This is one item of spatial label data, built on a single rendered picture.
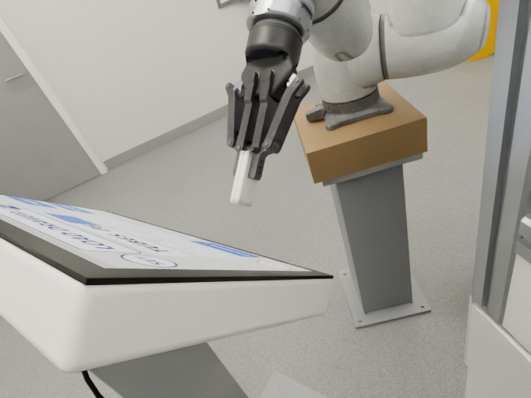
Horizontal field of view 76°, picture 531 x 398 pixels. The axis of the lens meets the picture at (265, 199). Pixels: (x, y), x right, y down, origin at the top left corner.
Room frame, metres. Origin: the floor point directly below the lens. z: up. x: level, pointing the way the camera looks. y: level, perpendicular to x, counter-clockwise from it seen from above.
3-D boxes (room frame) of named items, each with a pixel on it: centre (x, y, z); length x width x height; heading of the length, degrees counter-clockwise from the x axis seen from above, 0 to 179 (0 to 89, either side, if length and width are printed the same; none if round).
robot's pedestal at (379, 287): (0.89, -0.32, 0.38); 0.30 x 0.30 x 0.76; 82
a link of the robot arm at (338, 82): (0.89, -0.33, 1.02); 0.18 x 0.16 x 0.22; 58
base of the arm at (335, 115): (0.89, -0.30, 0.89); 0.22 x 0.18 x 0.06; 81
